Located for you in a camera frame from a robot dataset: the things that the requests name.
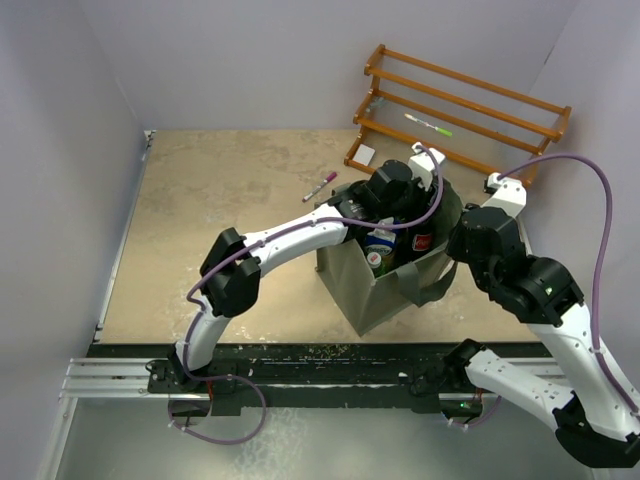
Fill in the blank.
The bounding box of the green canvas bag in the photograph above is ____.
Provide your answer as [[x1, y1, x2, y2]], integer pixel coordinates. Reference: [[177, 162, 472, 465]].
[[316, 181, 463, 336]]

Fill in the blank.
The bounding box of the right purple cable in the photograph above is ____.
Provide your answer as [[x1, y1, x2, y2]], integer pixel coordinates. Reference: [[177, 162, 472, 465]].
[[444, 153, 640, 431]]

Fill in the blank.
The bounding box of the green bottle white cap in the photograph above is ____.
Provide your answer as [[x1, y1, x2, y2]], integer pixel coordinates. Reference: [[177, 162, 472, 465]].
[[366, 251, 395, 276]]

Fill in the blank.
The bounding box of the wooden shelf rack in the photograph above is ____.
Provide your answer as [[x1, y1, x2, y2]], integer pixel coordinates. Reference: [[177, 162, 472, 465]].
[[344, 44, 572, 174]]

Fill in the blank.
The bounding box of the glass cola bottle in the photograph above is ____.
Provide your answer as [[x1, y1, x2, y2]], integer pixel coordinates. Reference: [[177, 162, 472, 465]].
[[397, 224, 433, 264]]

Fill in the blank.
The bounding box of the purple cable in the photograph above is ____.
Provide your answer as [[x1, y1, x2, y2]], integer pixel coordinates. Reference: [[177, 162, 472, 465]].
[[444, 153, 640, 431], [167, 144, 446, 444]]

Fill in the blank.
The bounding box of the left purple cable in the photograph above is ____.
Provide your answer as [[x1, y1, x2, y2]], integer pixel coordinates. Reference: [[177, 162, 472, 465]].
[[167, 144, 446, 444]]

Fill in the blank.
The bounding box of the green marker pen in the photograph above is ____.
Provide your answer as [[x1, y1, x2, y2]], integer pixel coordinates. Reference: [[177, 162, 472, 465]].
[[404, 113, 453, 137]]

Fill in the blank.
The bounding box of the white card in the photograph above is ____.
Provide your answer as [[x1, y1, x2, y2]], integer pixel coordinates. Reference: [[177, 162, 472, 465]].
[[352, 144, 376, 166]]

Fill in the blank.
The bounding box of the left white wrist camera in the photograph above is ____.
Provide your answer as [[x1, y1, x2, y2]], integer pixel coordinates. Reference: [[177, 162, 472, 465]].
[[408, 142, 446, 189]]

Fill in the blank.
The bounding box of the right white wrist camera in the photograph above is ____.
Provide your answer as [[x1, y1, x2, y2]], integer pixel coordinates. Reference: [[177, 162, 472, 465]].
[[482, 172, 527, 218]]

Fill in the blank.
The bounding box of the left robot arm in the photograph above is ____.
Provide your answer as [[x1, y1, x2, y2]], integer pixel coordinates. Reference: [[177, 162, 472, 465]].
[[170, 149, 445, 392]]

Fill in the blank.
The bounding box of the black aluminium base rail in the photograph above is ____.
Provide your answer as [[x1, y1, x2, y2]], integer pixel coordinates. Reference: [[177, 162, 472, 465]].
[[61, 343, 494, 417]]

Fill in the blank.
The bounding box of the blue white beverage carton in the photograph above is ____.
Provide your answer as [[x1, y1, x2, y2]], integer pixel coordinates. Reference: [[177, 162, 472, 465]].
[[363, 217, 398, 257]]

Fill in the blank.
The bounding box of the purple marker pen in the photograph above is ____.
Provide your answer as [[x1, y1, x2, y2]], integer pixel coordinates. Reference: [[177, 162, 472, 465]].
[[302, 171, 338, 203]]

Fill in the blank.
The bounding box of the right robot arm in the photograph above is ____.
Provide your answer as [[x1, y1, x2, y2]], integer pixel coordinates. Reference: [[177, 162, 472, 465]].
[[444, 207, 639, 469]]

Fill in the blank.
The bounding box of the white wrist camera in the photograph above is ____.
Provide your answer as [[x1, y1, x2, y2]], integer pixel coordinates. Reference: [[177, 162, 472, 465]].
[[482, 172, 527, 218], [408, 142, 446, 189]]

